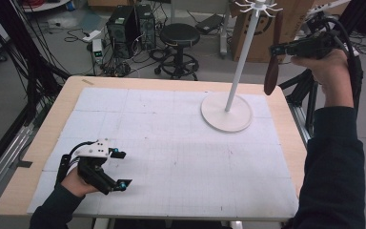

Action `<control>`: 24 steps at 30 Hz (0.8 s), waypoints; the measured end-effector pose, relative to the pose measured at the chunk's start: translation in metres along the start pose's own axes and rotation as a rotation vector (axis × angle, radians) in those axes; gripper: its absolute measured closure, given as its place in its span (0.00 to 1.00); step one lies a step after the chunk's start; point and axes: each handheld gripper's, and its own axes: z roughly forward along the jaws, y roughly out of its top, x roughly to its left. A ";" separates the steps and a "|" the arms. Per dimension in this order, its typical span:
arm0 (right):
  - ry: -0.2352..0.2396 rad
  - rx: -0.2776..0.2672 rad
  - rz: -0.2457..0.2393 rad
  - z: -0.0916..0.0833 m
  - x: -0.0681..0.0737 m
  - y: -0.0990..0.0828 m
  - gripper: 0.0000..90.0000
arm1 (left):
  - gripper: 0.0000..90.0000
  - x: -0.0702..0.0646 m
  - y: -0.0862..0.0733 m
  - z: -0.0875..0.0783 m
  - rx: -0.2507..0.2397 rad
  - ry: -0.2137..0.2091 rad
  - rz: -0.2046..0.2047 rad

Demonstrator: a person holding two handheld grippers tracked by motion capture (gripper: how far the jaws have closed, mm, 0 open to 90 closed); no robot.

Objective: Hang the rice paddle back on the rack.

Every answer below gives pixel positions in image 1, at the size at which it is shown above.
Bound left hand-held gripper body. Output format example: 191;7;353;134
74;137;119;196

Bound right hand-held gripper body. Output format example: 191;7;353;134
285;0;353;61

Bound brown wooden spoon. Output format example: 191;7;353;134
263;10;286;96

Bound white hook stand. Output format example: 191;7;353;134
199;0;284;134

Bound person's left hand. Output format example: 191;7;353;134
59;166;100;198

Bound person's right hand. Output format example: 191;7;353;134
290;47;356;99

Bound black stand struts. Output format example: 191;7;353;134
278;68;319;138

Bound white grid mat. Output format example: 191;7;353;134
27;87;299;222

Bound dark tape strip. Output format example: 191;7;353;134
14;159;33;170

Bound flat black device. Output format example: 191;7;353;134
194;13;225;35

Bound black round stool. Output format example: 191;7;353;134
153;22;201;81

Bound white device with green display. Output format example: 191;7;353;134
91;38;105;65

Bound white power strip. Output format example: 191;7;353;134
81;29;103;43

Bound large black computer tower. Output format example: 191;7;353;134
106;5;141;60

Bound slim black computer tower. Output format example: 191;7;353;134
135;3;157;51

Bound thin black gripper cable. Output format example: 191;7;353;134
54;140;93;189

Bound thick black gripper cable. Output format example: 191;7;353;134
327;16;365;116

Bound white metal post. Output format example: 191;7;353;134
218;0;232;59

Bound aluminium rail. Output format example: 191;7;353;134
286;100;313;149
0;124;35;209

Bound bundle of black cables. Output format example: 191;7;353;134
0;0;71;127

